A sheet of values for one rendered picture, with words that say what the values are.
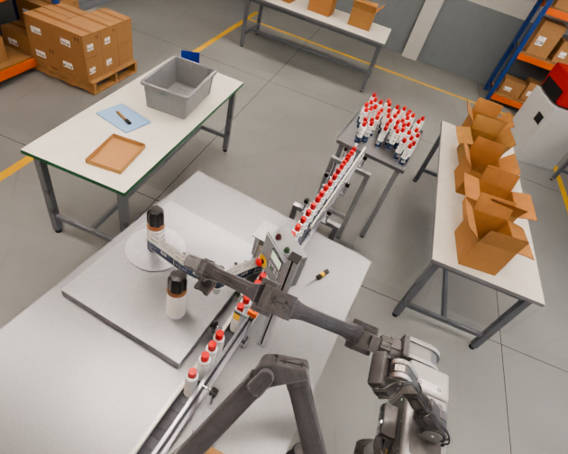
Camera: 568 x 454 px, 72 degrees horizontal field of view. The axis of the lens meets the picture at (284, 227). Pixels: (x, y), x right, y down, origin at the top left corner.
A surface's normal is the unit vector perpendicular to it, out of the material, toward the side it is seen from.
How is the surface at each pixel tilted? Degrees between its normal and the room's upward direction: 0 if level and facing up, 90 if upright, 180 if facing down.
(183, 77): 85
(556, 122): 90
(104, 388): 0
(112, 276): 0
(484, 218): 90
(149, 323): 0
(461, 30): 90
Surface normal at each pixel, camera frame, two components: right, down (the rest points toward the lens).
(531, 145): -0.13, 0.69
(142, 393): 0.22, -0.68
